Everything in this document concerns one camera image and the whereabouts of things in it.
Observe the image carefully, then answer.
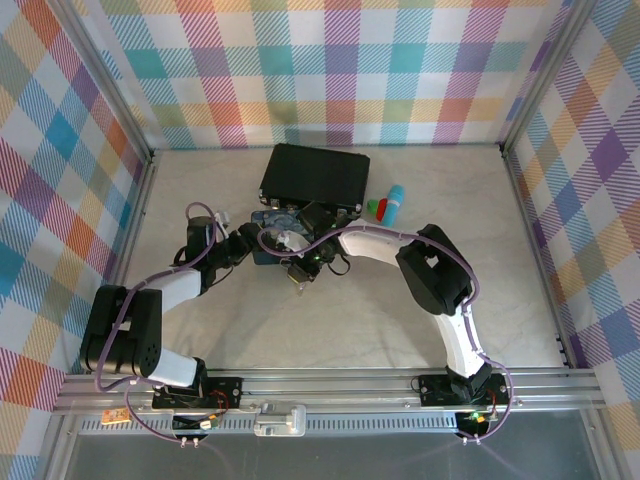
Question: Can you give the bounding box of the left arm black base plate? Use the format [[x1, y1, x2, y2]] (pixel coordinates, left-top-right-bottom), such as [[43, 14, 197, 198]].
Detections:
[[151, 374, 245, 412]]

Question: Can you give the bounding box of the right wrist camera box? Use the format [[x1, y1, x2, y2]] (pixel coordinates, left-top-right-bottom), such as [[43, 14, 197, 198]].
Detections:
[[273, 231, 312, 257]]

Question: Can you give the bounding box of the black right controller board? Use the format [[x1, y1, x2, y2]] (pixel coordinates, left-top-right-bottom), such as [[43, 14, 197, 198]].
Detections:
[[457, 410, 491, 435]]

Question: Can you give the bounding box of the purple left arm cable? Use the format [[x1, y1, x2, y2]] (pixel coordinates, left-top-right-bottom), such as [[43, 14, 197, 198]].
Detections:
[[94, 201, 232, 444]]

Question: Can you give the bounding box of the teal pen-shaped device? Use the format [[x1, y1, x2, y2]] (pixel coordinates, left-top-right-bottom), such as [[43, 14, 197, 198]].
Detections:
[[382, 184, 407, 229]]

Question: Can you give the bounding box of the grey metal latch bracket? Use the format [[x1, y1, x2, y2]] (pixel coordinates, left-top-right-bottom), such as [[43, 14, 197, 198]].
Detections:
[[253, 403, 307, 438]]

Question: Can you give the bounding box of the black controller board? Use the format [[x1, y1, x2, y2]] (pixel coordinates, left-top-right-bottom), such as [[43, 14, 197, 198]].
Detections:
[[457, 410, 491, 435], [172, 412, 222, 434]]

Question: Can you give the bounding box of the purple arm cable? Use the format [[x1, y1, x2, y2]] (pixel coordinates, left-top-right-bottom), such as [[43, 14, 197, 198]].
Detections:
[[257, 223, 514, 444], [94, 201, 232, 444]]

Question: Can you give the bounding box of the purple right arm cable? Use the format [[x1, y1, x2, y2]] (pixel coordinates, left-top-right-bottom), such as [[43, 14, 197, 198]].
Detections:
[[257, 223, 514, 444]]

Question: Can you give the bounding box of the aluminium corner post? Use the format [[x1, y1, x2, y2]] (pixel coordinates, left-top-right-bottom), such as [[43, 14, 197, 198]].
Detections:
[[499, 0, 601, 156], [47, 0, 157, 166]]

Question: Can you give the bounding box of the aluminium frame rail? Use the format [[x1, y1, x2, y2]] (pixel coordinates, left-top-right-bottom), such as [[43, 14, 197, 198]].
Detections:
[[52, 368, 606, 416]]

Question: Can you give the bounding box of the black hard carrying case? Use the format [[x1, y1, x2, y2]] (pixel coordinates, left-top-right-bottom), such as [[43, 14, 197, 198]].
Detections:
[[257, 143, 372, 219]]

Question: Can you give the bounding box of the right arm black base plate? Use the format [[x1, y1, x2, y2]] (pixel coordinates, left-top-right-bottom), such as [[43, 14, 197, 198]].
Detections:
[[417, 372, 510, 407]]

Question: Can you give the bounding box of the black left controller board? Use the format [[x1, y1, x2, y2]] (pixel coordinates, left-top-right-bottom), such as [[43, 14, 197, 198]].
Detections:
[[172, 412, 222, 434]]

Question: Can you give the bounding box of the perforated metal cable tray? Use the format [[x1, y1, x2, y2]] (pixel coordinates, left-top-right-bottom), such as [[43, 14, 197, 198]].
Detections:
[[74, 413, 501, 437]]

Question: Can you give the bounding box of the starry night painted box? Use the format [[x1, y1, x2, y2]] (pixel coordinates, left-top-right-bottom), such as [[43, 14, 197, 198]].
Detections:
[[251, 208, 310, 266]]

